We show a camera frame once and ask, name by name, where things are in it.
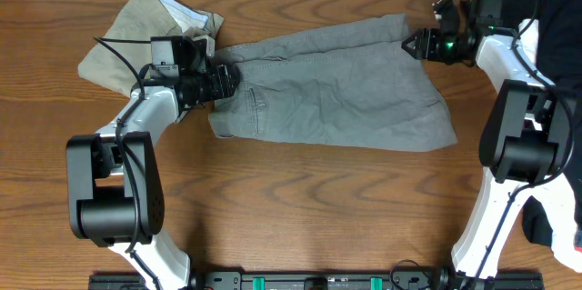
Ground grey shorts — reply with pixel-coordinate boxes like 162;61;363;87
209;14;457;152

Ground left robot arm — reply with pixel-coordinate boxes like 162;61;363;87
65;35;241;290

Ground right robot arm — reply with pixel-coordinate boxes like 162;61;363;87
402;0;581;289

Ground folded khaki shorts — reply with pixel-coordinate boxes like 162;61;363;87
77;0;225;96

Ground black garment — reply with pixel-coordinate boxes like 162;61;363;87
501;0;581;225

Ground left green clamp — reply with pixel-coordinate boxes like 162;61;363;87
252;277;266;290

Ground green clamp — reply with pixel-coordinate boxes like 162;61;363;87
370;277;383;290
252;277;266;290

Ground right green clamp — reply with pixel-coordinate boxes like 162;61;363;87
370;277;383;290

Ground right black cable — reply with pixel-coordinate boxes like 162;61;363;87
436;0;577;290

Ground black cable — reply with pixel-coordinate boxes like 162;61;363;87
93;36;163;290
436;0;577;290

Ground left black cable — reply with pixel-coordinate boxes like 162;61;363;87
93;36;163;290

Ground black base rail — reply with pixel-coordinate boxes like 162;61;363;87
87;267;546;290

